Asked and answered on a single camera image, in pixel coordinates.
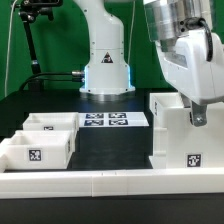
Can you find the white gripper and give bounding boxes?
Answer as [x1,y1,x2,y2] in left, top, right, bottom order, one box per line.
[156,32,224,127]

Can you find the white drawer cabinet box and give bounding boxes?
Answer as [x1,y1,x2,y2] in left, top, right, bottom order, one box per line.
[149,93,224,169]

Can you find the white front drawer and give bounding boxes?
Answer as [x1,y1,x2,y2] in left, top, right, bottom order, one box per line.
[0,131,74,170]

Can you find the white drawer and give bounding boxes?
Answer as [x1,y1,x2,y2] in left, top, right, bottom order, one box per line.
[0,131,74,170]
[23,112,79,132]

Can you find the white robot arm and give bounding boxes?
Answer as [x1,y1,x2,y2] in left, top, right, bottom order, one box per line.
[73,0,224,127]

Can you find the white rear drawer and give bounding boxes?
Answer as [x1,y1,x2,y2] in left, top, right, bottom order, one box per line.
[23,112,79,132]

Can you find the white fiducial marker sheet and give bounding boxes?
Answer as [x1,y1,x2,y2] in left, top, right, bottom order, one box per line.
[79,112,149,128]

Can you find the white table border fence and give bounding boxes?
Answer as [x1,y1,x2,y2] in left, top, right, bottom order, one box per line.
[0,133,224,200]

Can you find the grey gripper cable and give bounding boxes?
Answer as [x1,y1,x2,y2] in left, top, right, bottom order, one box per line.
[181,16,214,63]

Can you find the black base cables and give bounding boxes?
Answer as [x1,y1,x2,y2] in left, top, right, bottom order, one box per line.
[18,69,86,92]

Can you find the black camera stand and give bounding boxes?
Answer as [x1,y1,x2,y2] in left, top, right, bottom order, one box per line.
[19,0,63,92]

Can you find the white hanging cable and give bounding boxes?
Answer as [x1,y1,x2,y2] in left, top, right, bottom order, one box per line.
[3,0,20,98]

